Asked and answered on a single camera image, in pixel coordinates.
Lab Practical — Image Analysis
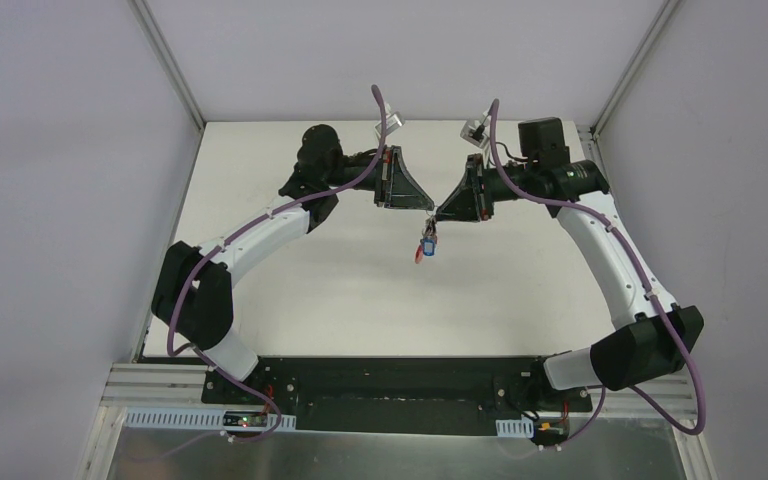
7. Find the keyring with coloured keys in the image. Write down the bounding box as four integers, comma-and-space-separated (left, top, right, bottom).
414, 213, 438, 264

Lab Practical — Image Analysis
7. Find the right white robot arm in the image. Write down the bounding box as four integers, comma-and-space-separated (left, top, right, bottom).
435, 118, 704, 410

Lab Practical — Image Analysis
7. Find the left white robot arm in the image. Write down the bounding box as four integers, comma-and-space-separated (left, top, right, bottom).
150, 124, 434, 405

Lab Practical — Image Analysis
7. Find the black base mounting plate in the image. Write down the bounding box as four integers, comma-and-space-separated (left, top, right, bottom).
201, 356, 592, 436

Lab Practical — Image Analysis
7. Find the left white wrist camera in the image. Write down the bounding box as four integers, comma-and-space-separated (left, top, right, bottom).
374, 108, 404, 139

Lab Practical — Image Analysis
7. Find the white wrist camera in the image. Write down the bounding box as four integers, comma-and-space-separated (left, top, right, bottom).
460, 117, 489, 149
374, 108, 404, 139

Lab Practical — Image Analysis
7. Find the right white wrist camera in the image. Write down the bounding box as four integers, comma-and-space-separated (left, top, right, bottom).
460, 117, 489, 149

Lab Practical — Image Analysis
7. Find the aluminium frame rail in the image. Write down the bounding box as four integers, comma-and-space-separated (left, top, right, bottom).
101, 363, 698, 422

